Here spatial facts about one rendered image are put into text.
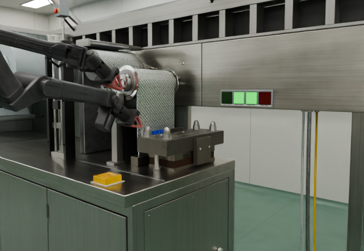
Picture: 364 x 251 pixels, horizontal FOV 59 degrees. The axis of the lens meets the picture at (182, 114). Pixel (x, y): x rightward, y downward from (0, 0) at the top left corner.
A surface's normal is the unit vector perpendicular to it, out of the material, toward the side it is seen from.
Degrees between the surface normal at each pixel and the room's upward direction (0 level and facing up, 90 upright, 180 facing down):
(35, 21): 90
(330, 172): 90
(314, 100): 90
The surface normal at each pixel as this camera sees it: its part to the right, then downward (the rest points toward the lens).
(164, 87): 0.77, 0.05
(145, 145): -0.63, 0.06
